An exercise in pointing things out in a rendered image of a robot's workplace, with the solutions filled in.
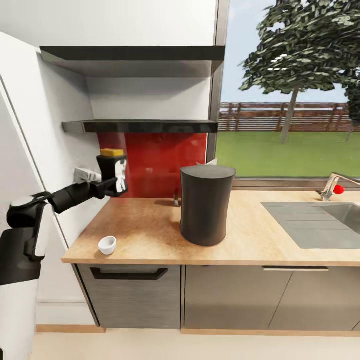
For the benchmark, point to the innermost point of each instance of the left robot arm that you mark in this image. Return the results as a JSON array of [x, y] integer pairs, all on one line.
[[23, 247]]

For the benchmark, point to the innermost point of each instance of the bottle of coffee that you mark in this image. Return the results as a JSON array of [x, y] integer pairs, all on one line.
[[112, 163]]

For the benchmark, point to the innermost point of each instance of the coffee maker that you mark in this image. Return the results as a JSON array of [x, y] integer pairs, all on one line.
[[205, 196]]

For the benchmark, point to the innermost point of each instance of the fixed window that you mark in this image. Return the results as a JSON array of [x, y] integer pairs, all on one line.
[[287, 95]]

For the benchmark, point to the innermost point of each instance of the cabinet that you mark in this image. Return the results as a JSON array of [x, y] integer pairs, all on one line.
[[265, 297]]

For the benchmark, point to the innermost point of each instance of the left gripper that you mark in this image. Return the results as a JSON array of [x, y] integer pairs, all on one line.
[[84, 191]]

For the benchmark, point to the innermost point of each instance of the countertop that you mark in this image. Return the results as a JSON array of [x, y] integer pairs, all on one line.
[[147, 232]]

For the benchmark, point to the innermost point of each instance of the coffee cup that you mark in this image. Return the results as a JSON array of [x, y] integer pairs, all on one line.
[[108, 245]]

